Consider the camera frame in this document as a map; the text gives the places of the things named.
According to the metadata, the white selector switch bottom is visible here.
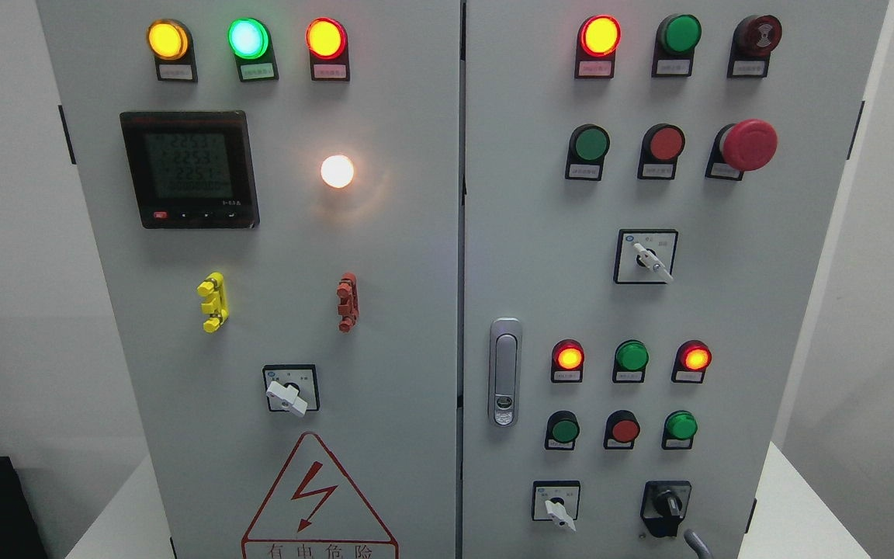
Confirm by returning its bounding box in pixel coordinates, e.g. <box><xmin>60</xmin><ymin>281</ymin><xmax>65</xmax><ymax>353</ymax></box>
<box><xmin>531</xmin><ymin>481</ymin><xmax>581</xmax><ymax>532</ymax></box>

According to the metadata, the black digital power meter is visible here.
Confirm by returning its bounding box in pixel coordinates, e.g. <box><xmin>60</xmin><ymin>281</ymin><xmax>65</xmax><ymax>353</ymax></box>
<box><xmin>120</xmin><ymin>110</ymin><xmax>259</xmax><ymax>229</ymax></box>

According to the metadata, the green push button lower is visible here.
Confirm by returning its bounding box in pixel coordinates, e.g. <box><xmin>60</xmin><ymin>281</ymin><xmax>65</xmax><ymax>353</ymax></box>
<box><xmin>544</xmin><ymin>410</ymin><xmax>580</xmax><ymax>452</ymax></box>

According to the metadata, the grey electrical cabinet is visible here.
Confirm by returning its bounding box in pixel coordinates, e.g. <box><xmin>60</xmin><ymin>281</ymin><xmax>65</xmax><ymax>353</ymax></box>
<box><xmin>36</xmin><ymin>1</ymin><xmax>888</xmax><ymax>558</ymax></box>

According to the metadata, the red lightning warning sticker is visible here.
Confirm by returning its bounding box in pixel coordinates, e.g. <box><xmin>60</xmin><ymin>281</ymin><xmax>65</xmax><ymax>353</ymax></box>
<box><xmin>241</xmin><ymin>432</ymin><xmax>400</xmax><ymax>558</ymax></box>

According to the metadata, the white glowing lamp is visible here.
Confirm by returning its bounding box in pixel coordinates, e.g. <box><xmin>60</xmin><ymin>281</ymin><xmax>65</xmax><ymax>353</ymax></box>
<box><xmin>320</xmin><ymin>155</ymin><xmax>355</xmax><ymax>189</ymax></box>

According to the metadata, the red lit indicator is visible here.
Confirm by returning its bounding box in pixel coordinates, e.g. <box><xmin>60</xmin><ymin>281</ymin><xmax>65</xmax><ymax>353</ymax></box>
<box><xmin>550</xmin><ymin>339</ymin><xmax>585</xmax><ymax>384</ymax></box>
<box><xmin>574</xmin><ymin>14</ymin><xmax>622</xmax><ymax>79</ymax></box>

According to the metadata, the red indicator lower right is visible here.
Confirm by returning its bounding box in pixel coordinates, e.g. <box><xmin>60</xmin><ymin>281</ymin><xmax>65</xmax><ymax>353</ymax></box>
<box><xmin>671</xmin><ymin>340</ymin><xmax>712</xmax><ymax>384</ymax></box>

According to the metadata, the green indicator lower middle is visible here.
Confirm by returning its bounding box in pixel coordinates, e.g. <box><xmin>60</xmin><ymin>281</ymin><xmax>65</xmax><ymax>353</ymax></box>
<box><xmin>612</xmin><ymin>339</ymin><xmax>650</xmax><ymax>384</ymax></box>

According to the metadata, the green lit indicator light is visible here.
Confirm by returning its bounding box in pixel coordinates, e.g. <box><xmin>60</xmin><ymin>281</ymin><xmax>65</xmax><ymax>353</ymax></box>
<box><xmin>227</xmin><ymin>17</ymin><xmax>278</xmax><ymax>82</ymax></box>

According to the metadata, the white selector switch upper right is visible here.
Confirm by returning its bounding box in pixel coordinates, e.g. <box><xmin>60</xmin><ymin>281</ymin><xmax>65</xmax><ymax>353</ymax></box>
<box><xmin>614</xmin><ymin>229</ymin><xmax>679</xmax><ymax>284</ymax></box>

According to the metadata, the silver door lock handle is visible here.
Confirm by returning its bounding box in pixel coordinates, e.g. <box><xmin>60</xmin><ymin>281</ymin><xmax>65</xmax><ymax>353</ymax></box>
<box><xmin>487</xmin><ymin>318</ymin><xmax>524</xmax><ymax>427</ymax></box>

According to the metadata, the yellow indicator light top left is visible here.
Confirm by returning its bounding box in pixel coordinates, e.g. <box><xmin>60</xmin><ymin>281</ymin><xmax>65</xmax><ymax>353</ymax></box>
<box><xmin>147</xmin><ymin>19</ymin><xmax>198</xmax><ymax>82</ymax></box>

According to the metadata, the white selector switch left door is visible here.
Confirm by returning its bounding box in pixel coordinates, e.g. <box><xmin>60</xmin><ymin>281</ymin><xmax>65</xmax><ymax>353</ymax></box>
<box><xmin>262</xmin><ymin>364</ymin><xmax>321</xmax><ymax>418</ymax></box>

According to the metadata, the red emergency stop button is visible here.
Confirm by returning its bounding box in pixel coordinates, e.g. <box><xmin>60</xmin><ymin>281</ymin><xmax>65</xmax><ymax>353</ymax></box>
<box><xmin>705</xmin><ymin>118</ymin><xmax>779</xmax><ymax>181</ymax></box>

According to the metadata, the green indicator top right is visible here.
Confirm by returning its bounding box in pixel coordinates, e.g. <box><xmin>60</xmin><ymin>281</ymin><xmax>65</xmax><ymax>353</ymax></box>
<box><xmin>650</xmin><ymin>14</ymin><xmax>702</xmax><ymax>78</ymax></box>

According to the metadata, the black rotary knob switch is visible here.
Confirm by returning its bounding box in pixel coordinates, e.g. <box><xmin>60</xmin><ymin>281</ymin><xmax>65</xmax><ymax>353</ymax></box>
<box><xmin>641</xmin><ymin>481</ymin><xmax>692</xmax><ymax>538</ymax></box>

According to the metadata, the red lit indicator top right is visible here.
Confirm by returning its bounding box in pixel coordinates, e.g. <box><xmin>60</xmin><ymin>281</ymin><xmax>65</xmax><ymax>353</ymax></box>
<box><xmin>574</xmin><ymin>14</ymin><xmax>622</xmax><ymax>79</ymax></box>

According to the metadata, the dark red buzzer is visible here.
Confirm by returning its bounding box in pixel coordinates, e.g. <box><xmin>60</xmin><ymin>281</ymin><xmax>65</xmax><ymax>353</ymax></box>
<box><xmin>727</xmin><ymin>15</ymin><xmax>783</xmax><ymax>79</ymax></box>

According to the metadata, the white selector switch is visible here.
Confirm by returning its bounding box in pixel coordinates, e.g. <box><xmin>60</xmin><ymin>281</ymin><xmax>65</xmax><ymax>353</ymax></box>
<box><xmin>614</xmin><ymin>229</ymin><xmax>679</xmax><ymax>284</ymax></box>
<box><xmin>531</xmin><ymin>481</ymin><xmax>581</xmax><ymax>532</ymax></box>

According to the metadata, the yellow terminal connector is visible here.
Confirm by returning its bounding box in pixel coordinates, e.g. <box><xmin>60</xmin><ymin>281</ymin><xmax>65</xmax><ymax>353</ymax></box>
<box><xmin>196</xmin><ymin>272</ymin><xmax>230</xmax><ymax>333</ymax></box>

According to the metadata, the red lit indicator lower left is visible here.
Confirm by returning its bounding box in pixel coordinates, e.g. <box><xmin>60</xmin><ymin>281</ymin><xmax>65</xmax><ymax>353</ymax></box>
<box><xmin>550</xmin><ymin>339</ymin><xmax>585</xmax><ymax>384</ymax></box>

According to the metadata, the red push button lower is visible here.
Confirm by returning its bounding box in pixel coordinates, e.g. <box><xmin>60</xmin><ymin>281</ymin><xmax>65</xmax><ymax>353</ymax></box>
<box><xmin>603</xmin><ymin>410</ymin><xmax>641</xmax><ymax>450</ymax></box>

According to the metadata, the green push button upper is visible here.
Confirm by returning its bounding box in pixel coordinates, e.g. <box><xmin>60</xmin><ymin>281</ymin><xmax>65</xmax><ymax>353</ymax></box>
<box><xmin>565</xmin><ymin>123</ymin><xmax>610</xmax><ymax>182</ymax></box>

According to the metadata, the red terminal connector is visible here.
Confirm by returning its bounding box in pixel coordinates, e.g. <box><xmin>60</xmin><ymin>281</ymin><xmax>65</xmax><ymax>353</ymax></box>
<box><xmin>336</xmin><ymin>272</ymin><xmax>359</xmax><ymax>333</ymax></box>

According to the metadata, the red push button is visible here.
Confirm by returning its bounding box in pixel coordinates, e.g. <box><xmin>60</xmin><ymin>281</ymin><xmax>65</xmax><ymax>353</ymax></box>
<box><xmin>636</xmin><ymin>123</ymin><xmax>685</xmax><ymax>180</ymax></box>
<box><xmin>603</xmin><ymin>410</ymin><xmax>641</xmax><ymax>450</ymax></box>

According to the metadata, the green push button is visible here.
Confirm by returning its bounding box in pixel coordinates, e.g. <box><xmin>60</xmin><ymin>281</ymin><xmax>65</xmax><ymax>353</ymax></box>
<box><xmin>544</xmin><ymin>410</ymin><xmax>580</xmax><ymax>452</ymax></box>
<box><xmin>565</xmin><ymin>123</ymin><xmax>610</xmax><ymax>182</ymax></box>

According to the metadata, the green indicator bottom right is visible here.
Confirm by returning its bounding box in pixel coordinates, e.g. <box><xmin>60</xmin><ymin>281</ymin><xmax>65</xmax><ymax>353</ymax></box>
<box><xmin>661</xmin><ymin>410</ymin><xmax>698</xmax><ymax>450</ymax></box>

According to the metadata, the red push button upper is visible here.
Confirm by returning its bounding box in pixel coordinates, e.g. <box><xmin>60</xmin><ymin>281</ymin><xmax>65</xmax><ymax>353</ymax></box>
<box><xmin>636</xmin><ymin>123</ymin><xmax>685</xmax><ymax>180</ymax></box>

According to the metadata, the red-rimmed indicator light left door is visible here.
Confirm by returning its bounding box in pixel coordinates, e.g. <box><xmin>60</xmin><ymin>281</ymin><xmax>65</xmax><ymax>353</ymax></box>
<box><xmin>306</xmin><ymin>17</ymin><xmax>350</xmax><ymax>82</ymax></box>

